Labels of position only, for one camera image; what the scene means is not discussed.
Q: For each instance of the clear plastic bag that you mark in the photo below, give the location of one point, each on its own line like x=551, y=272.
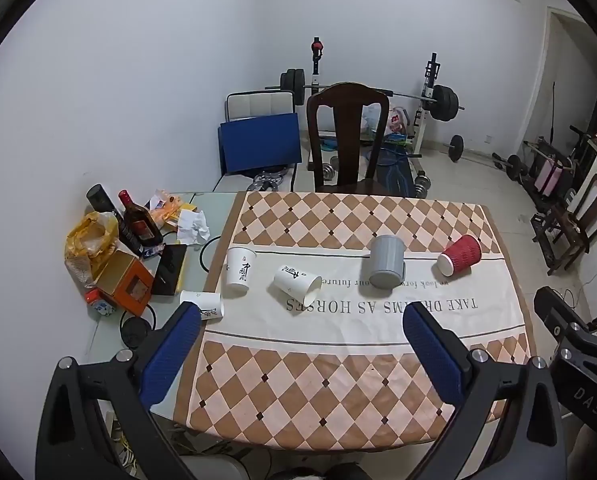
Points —
x=373, y=119

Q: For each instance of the white weight bench rack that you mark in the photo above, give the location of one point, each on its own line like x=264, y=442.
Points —
x=418, y=130

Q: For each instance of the orange snack packet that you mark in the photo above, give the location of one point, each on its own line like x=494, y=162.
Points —
x=171, y=210

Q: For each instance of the orange cardboard box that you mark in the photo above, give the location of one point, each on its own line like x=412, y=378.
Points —
x=123, y=280

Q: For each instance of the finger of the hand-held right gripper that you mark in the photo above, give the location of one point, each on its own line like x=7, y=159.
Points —
x=556, y=312

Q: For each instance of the crumpled white tissue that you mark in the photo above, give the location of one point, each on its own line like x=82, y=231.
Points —
x=193, y=227

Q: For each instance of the white padded chair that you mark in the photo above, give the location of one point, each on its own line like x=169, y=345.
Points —
x=258, y=105

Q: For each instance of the flat black box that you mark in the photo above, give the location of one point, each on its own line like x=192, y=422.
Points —
x=169, y=270

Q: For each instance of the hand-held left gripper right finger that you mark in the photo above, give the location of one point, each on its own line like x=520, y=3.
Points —
x=433, y=355

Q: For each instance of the dark wooden dining chair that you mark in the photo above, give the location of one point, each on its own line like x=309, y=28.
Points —
x=347, y=110

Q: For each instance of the small blue packet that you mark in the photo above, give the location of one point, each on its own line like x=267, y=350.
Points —
x=152, y=251

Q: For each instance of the yellow plastic bag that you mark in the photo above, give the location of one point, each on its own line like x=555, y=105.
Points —
x=86, y=240

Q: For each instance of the grey dumbbell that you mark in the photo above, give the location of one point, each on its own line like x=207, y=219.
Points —
x=329, y=167
x=422, y=183

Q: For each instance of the grey mug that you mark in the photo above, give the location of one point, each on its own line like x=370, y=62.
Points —
x=384, y=260

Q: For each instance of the blue board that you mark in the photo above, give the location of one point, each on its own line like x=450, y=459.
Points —
x=258, y=142

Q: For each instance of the black exercise machine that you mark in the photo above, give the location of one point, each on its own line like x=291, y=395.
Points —
x=541, y=152

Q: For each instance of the red ribbed paper cup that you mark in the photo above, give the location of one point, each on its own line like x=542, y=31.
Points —
x=461, y=255

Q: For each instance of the checkered printed tablecloth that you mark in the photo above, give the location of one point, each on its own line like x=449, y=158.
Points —
x=328, y=360

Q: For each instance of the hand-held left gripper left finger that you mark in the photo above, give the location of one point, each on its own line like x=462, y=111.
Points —
x=171, y=355

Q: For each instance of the black canister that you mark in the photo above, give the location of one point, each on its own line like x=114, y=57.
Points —
x=101, y=197

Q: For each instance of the white printed paper cup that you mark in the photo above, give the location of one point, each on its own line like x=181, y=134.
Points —
x=293, y=282
x=209, y=302
x=241, y=270

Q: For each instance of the white red plastic bag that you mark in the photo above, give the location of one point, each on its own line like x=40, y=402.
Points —
x=396, y=120

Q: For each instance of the small red capped bottle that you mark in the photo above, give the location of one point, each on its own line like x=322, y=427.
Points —
x=97, y=302

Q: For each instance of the pink bag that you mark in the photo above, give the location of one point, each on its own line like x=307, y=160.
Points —
x=549, y=176

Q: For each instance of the short barbell with black plates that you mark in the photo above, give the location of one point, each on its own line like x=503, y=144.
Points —
x=456, y=147

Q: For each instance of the long barbell with black plates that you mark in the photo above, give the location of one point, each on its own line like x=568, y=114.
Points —
x=446, y=104

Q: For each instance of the person's right forearm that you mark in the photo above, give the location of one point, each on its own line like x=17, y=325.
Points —
x=583, y=447

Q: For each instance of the dark liquor bottle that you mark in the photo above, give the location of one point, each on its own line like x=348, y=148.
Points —
x=137, y=222

